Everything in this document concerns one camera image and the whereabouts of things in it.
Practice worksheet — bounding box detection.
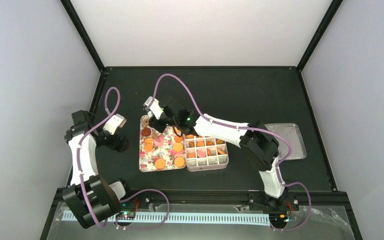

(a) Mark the floral cookie tray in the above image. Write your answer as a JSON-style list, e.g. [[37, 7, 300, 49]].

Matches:
[[138, 115, 186, 173]]

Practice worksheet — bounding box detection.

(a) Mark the black frame post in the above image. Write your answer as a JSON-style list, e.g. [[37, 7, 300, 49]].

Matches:
[[60, 0, 105, 72]]

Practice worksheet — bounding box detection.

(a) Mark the dark brown round cookie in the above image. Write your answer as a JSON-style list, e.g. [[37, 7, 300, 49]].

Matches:
[[141, 127, 152, 137]]

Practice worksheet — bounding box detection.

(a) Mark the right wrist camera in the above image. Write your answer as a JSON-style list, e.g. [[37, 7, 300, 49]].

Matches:
[[143, 96, 164, 120]]

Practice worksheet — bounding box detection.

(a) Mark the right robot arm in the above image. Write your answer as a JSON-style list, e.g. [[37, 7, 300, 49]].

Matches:
[[144, 104, 286, 210]]

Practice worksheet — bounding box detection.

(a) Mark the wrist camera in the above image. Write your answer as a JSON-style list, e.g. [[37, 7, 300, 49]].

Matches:
[[103, 114, 127, 135], [143, 96, 164, 120]]

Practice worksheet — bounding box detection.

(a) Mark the clear plastic tin lid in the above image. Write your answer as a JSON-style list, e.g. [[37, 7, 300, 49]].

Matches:
[[265, 123, 307, 161]]

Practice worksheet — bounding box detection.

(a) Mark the brown flower cookie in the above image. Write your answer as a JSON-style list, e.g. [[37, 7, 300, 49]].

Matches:
[[141, 118, 149, 128]]

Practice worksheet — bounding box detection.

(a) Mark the white slotted cable duct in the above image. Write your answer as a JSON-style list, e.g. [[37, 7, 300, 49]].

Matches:
[[60, 210, 272, 227]]

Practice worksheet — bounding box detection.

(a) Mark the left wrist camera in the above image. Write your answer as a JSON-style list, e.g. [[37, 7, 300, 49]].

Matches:
[[103, 114, 127, 135]]

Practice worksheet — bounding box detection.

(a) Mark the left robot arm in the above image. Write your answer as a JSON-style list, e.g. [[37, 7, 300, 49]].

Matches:
[[62, 110, 130, 229]]

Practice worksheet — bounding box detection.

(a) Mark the pink divided cookie tin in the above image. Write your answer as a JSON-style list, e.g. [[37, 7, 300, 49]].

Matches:
[[184, 134, 229, 172]]

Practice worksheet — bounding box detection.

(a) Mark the white pink sandwich cookie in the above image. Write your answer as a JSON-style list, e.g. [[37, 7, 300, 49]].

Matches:
[[196, 150, 207, 158]]

